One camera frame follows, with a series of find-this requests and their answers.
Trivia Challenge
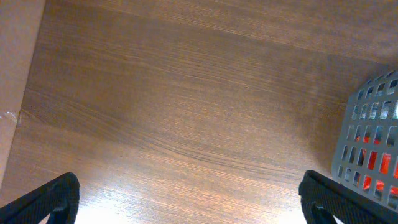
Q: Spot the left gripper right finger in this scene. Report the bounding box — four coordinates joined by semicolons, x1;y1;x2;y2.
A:
298;170;397;224

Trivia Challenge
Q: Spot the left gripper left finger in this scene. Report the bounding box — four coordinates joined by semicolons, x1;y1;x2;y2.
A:
1;172;80;224

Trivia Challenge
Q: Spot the grey plastic shopping basket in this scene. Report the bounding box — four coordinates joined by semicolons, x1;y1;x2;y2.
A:
331;70;397;212

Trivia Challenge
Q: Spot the spaghetti packet with orange ends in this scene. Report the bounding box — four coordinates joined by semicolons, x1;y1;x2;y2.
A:
353;134;397;200

